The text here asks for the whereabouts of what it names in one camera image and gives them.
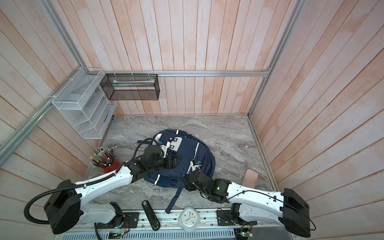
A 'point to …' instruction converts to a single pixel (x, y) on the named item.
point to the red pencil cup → (115, 165)
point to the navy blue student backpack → (195, 155)
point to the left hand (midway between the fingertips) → (177, 162)
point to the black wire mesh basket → (131, 86)
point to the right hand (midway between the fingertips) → (186, 178)
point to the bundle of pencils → (103, 157)
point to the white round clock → (189, 219)
